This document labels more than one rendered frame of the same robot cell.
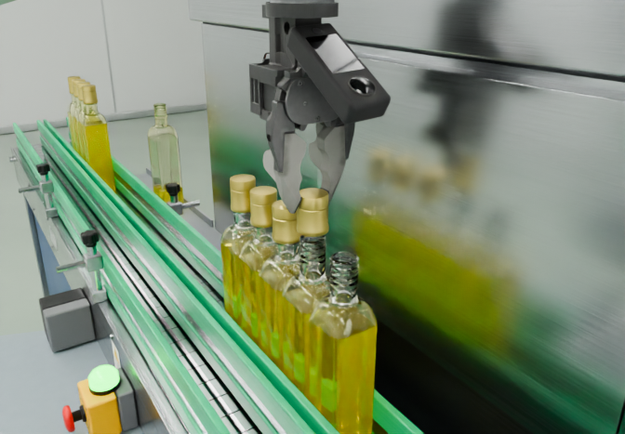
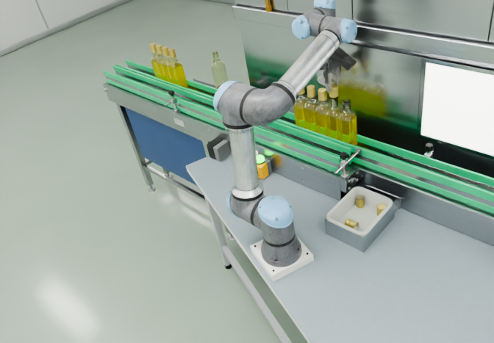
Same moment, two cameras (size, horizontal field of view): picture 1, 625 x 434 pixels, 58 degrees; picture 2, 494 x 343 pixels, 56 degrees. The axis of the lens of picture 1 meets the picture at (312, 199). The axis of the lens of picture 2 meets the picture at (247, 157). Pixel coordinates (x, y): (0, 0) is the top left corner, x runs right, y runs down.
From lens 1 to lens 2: 1.34 m
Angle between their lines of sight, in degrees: 16
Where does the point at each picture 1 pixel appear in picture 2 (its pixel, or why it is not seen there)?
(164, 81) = not seen: outside the picture
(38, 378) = (223, 170)
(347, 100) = (348, 65)
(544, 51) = (389, 42)
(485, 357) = (384, 116)
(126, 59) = not seen: outside the picture
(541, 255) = (395, 88)
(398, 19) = not seen: hidden behind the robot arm
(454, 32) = (364, 36)
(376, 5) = not seen: hidden behind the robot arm
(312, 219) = (335, 92)
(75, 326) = (225, 150)
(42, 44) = not seen: outside the picture
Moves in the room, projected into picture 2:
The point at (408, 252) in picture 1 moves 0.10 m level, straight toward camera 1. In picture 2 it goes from (356, 94) to (362, 106)
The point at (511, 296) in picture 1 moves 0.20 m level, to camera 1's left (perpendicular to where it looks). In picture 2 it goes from (389, 99) to (341, 112)
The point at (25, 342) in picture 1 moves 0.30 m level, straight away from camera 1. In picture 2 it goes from (204, 161) to (169, 143)
